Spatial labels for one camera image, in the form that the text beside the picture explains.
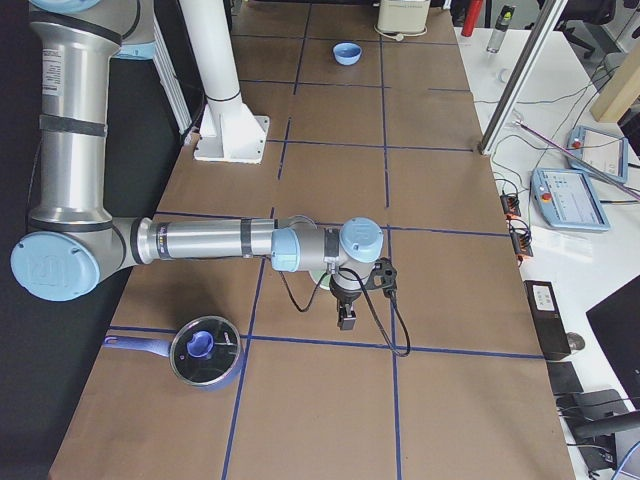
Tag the black monitor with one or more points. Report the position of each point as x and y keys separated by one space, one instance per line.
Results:
x=615 y=324

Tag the green bowl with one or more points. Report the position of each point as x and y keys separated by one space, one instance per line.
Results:
x=321 y=279

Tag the teach pendant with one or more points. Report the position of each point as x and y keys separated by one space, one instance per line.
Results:
x=606 y=152
x=567 y=200

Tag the aluminium frame post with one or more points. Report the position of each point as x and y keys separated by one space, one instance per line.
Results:
x=543 y=27

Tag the reacher grabber stick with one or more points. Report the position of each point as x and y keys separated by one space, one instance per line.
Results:
x=589 y=168

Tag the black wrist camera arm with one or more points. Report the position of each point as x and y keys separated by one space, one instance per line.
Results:
x=383 y=276

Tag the near teach pendant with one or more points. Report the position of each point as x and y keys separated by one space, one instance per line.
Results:
x=567 y=200

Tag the white toaster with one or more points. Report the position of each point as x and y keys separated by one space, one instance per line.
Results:
x=403 y=16

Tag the far teach pendant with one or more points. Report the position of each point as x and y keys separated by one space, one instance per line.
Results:
x=606 y=152

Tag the white camera pole mount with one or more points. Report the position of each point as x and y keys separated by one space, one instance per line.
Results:
x=229 y=131

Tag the red bottle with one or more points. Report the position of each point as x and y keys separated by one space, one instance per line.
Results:
x=472 y=12

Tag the blue bowl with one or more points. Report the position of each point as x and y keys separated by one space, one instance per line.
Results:
x=347 y=53

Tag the blue pot with glass lid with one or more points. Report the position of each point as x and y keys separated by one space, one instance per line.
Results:
x=206 y=353

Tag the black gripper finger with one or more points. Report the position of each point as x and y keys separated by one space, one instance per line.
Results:
x=346 y=316

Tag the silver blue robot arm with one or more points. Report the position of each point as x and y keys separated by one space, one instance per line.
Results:
x=74 y=243

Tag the black power adapter box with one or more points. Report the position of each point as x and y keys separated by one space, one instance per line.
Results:
x=547 y=320

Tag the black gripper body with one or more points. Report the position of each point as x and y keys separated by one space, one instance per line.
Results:
x=344 y=298

